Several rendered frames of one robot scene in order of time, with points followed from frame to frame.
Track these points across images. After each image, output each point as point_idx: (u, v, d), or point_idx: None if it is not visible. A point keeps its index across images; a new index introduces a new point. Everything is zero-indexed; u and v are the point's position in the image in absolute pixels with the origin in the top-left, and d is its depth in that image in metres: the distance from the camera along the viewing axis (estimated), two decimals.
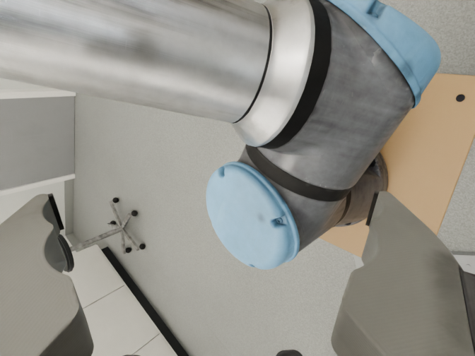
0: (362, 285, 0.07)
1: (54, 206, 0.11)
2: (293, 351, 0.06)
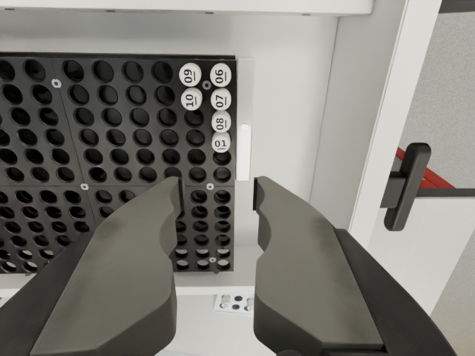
0: (269, 270, 0.08)
1: (181, 189, 0.12)
2: (293, 351, 0.06)
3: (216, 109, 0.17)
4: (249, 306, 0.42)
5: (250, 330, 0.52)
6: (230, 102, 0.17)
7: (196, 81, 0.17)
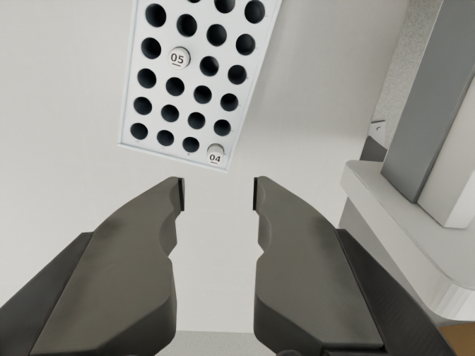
0: (269, 270, 0.08)
1: (181, 189, 0.12)
2: (293, 351, 0.06)
3: None
4: (183, 54, 0.17)
5: (18, 45, 0.21)
6: None
7: None
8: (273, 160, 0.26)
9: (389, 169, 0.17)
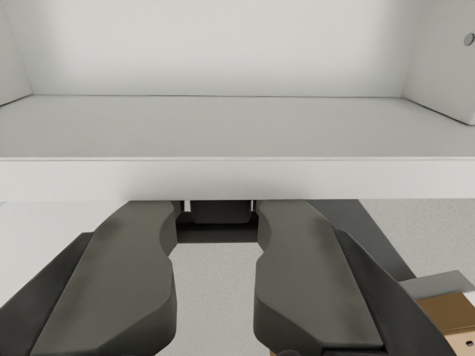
0: (269, 270, 0.08)
1: None
2: (293, 351, 0.06)
3: None
4: None
5: None
6: None
7: None
8: (50, 201, 0.30)
9: None
